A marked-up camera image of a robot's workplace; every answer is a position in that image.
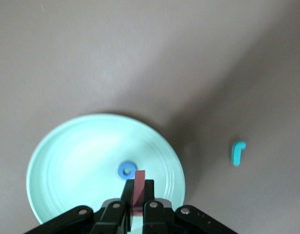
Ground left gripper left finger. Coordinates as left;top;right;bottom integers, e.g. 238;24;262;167
91;179;136;234

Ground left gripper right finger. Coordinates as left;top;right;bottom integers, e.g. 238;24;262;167
142;179;187;234

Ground red foam letter p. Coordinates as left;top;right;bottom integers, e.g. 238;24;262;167
130;170;146;217

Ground blue foam letter o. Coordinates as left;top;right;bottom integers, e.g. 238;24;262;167
118;160;137;178

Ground teal foam letter j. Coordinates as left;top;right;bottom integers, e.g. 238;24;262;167
230;140;247;167

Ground pale green plate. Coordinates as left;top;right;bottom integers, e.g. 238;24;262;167
26;112;186;234

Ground brown table cover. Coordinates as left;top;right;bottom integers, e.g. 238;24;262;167
0;0;300;234

